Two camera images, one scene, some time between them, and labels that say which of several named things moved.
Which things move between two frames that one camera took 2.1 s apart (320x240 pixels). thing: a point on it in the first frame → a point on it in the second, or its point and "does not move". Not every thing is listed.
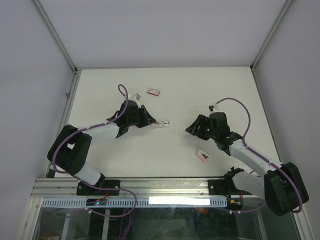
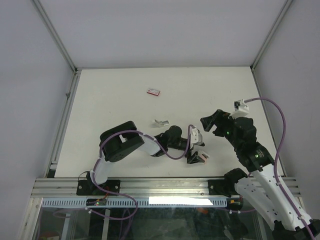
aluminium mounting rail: x=147 y=188 does not move
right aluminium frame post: x=286 y=6 does not move
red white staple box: x=153 y=91 does not move
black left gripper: x=147 y=119 → x=195 y=158
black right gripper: x=192 y=129 → x=219 y=118
